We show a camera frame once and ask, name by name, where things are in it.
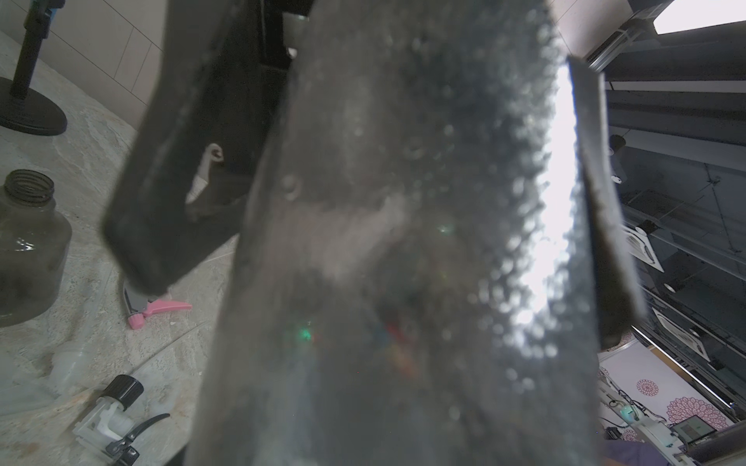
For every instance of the dark grey bottle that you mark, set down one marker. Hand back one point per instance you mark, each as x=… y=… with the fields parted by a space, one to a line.
x=35 y=240

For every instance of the pink grey spray nozzle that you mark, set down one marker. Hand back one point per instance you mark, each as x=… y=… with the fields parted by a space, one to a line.
x=140 y=307

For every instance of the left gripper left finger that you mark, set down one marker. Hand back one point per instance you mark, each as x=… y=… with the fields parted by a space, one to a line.
x=184 y=187

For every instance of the microphone on black stand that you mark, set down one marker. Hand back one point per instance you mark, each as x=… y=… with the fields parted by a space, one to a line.
x=24 y=109

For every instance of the black white spray nozzle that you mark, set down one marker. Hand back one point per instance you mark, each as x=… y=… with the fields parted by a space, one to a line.
x=108 y=430

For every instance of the clear spray nozzle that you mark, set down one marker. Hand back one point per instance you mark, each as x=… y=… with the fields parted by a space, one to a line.
x=22 y=392

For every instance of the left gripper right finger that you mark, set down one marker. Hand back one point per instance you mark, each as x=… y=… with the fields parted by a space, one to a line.
x=619 y=299

